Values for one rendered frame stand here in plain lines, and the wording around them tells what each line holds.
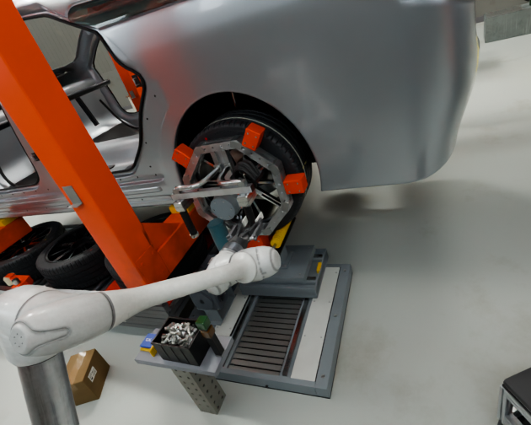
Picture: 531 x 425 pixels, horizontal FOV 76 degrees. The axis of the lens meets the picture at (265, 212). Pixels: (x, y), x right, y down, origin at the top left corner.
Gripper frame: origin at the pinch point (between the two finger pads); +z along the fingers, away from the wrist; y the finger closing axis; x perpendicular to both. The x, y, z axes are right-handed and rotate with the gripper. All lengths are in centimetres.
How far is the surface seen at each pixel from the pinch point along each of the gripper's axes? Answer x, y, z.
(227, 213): -0.7, -16.4, 6.3
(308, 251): -61, -1, 49
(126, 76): 51, -259, 255
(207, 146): 28.1, -22.4, 20.8
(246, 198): 11.1, 1.1, -1.2
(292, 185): 2.9, 13.1, 20.7
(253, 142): 26.2, 0.9, 20.7
